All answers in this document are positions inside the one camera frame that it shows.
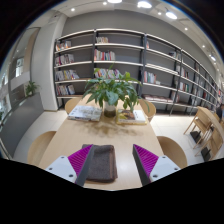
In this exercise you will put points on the yellow covered book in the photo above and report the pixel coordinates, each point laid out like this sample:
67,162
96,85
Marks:
130,116

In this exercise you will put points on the grey bookshelf unit with books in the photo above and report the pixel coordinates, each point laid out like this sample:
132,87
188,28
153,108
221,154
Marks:
120,38

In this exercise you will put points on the light wooden round-back chair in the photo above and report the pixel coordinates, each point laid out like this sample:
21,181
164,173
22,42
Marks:
40,148
150,108
173,150
71,105

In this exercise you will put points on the wooden slatted frame chair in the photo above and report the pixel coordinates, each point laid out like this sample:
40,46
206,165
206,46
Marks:
215,140
201,115

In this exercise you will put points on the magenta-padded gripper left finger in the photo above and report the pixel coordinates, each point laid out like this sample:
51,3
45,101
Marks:
63,168

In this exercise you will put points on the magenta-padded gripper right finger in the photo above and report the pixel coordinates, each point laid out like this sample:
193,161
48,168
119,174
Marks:
161,168

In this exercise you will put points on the ceiling spot lights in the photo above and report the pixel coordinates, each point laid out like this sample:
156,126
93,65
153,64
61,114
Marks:
144,4

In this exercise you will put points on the green plant on ledge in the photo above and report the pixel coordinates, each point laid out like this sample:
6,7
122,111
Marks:
31,88

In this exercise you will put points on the white magazine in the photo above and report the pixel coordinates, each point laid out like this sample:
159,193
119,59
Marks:
85,113

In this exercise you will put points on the zigzag striped grey towel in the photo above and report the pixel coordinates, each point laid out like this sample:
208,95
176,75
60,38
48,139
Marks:
103,163

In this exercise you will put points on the green potted plant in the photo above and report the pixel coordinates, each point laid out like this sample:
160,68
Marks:
111,93

